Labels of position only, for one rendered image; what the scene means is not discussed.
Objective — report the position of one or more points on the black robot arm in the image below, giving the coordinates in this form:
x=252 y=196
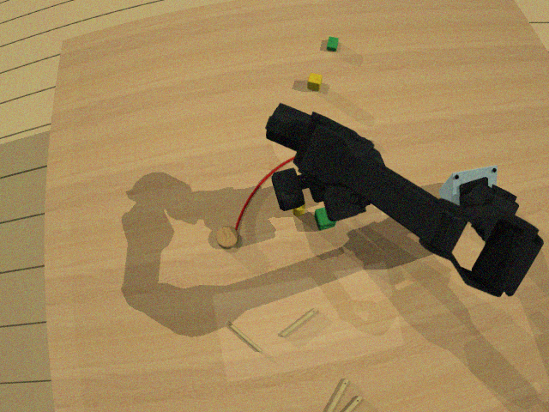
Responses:
x=338 y=161

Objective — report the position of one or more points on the olive yellow cylinder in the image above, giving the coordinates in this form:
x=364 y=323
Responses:
x=299 y=211

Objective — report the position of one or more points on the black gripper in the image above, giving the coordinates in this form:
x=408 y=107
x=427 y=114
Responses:
x=288 y=186

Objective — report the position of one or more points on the round wooden button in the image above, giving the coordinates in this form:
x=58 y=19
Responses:
x=227 y=237

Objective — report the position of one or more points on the small yellow block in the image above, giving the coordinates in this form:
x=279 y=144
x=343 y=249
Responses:
x=314 y=82

